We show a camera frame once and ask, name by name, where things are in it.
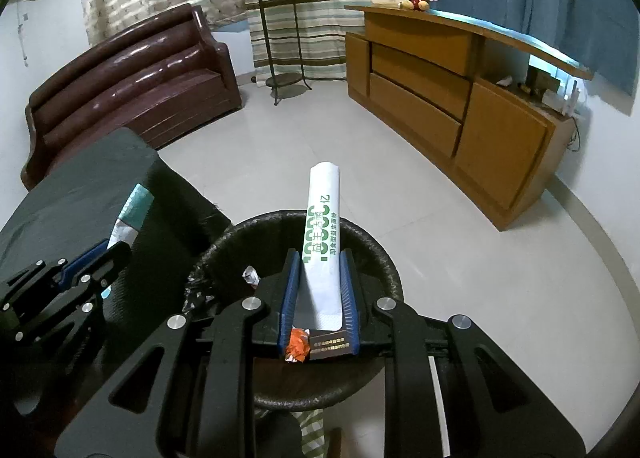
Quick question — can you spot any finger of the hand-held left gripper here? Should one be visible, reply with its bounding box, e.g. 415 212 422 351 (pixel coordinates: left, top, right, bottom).
0 239 115 300
10 240 133 345

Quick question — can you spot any small brown box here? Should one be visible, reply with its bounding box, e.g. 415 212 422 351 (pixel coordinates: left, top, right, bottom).
527 65 561 94

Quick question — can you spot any green striped cloth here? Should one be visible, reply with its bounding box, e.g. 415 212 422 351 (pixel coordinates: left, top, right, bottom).
292 408 327 458

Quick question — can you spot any wooden cabinet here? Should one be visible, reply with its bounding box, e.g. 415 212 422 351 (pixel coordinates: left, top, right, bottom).
344 4 595 232

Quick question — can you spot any black box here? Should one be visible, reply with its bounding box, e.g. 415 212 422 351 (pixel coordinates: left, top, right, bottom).
306 333 354 364

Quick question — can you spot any dark grey tablecloth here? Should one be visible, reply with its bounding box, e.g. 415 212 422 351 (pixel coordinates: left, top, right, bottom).
0 128 234 319

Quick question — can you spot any white wall cable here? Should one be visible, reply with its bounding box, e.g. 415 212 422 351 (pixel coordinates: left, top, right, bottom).
17 0 32 67

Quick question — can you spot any white router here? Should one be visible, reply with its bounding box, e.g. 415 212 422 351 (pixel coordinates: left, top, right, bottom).
542 79 584 117

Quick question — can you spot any orange wrapper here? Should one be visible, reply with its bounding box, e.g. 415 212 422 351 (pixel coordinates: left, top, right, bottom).
285 329 311 364

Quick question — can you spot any black trash bin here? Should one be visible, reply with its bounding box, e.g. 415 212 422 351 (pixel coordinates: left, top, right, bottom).
182 210 405 412

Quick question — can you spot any long white stick packet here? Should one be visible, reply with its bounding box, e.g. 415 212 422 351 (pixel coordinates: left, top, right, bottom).
292 161 346 334

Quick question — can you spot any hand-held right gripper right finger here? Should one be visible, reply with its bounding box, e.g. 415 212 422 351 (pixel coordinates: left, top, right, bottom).
339 248 586 458

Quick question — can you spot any brown leather sofa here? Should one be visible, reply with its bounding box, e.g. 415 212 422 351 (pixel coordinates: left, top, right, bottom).
21 3 244 192

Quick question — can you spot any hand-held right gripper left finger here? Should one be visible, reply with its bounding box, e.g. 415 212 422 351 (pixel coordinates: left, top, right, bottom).
55 248 301 458

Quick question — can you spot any striped curtain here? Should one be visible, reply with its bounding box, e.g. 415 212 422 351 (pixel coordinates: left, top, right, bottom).
240 0 416 84

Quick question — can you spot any black metal plant stand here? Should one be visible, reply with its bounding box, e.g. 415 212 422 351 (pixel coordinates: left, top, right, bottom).
245 0 314 107

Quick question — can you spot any white teal tube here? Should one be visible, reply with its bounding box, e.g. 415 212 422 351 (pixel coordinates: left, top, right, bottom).
106 183 154 249

